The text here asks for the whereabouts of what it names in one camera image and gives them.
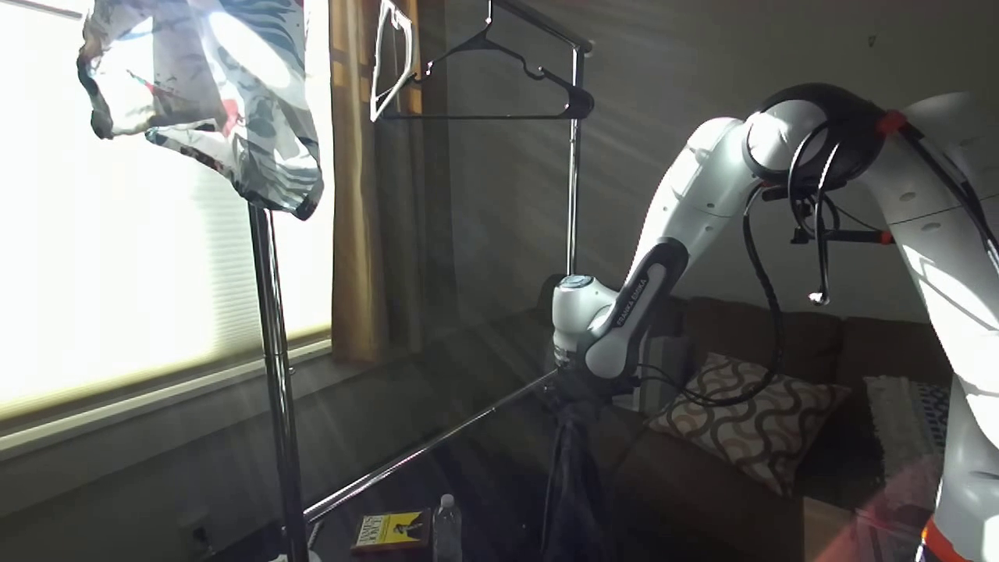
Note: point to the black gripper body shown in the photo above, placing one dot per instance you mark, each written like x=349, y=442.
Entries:
x=581, y=390

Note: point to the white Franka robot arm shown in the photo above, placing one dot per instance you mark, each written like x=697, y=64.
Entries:
x=697, y=187

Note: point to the grey white striped cloth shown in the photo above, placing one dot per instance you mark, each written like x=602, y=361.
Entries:
x=648, y=390

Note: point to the wave patterned throw pillow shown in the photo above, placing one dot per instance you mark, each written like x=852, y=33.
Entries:
x=759, y=426

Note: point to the clear water bottle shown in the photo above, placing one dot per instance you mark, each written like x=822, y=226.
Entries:
x=443, y=533

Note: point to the yellow box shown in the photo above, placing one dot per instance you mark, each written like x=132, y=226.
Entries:
x=389, y=530

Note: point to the tan curtain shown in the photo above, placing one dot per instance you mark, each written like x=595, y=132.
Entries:
x=347, y=206

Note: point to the chrome metal clothes rack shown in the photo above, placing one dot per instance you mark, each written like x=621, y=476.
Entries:
x=272, y=344

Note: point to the grey white printed garment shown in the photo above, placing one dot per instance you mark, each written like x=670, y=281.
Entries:
x=206, y=103

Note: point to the bright window with blind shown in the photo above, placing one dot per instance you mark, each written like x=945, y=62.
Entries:
x=103, y=259

